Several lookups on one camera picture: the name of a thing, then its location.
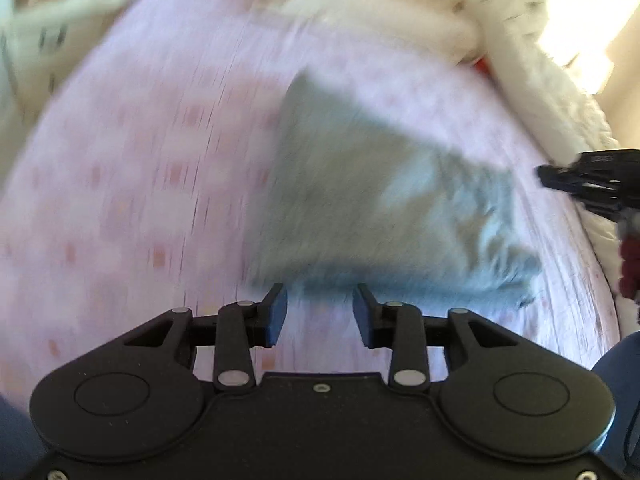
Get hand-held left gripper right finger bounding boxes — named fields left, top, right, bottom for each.
left=352, top=282, right=522, bottom=392

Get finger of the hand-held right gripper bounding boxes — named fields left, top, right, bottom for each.
left=537, top=162, right=584, bottom=194

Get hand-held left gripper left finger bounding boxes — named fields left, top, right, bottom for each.
left=124, top=282, right=290, bottom=394

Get grey pants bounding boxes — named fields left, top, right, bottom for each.
left=247, top=71, right=546, bottom=312

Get white duvet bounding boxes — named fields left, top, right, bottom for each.
left=486, top=35, right=627, bottom=312

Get pink patterned bed sheet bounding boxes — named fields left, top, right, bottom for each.
left=0, top=0, right=622, bottom=401

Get person's blue jeans leg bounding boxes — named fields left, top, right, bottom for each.
left=589, top=331, right=640, bottom=480

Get white pillow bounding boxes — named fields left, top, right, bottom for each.
left=270, top=0, right=482, bottom=64

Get white nightstand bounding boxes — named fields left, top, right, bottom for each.
left=0, top=0, right=167, bottom=111

